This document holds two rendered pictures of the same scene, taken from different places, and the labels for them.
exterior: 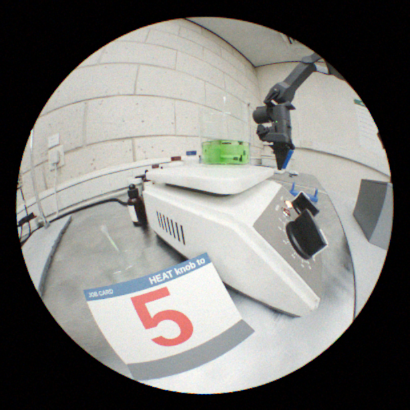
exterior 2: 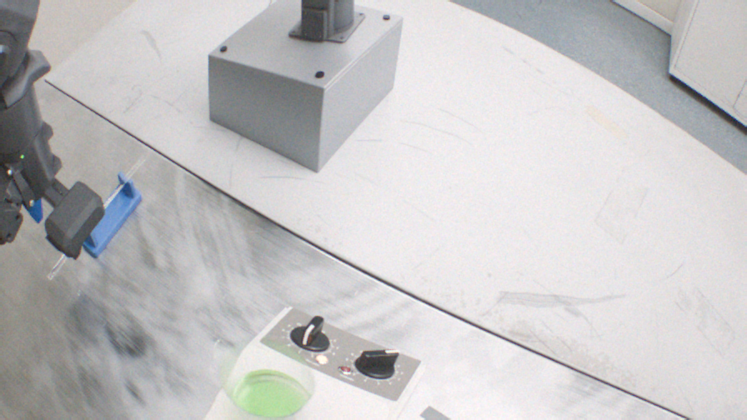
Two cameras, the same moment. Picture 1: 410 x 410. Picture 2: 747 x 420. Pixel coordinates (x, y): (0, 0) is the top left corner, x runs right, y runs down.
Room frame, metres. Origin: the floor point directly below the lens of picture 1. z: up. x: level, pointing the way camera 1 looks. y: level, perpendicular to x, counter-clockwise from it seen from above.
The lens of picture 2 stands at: (0.16, 0.13, 1.43)
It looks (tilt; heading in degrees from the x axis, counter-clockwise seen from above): 52 degrees down; 245
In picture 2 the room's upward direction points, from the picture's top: 8 degrees clockwise
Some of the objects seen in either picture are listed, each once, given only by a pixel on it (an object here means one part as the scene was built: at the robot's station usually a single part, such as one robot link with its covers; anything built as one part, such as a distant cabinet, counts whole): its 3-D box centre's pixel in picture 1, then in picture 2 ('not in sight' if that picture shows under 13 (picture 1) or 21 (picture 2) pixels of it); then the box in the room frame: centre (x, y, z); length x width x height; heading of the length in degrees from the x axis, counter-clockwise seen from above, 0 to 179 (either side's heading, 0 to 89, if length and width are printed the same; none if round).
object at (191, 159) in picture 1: (192, 165); not in sight; (0.55, 0.05, 0.96); 0.07 x 0.07 x 0.13
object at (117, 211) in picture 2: (304, 191); (107, 212); (0.27, -0.31, 0.92); 0.10 x 0.03 x 0.04; 42
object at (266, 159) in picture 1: (279, 162); not in sight; (1.12, -0.79, 0.97); 0.37 x 0.31 x 0.14; 130
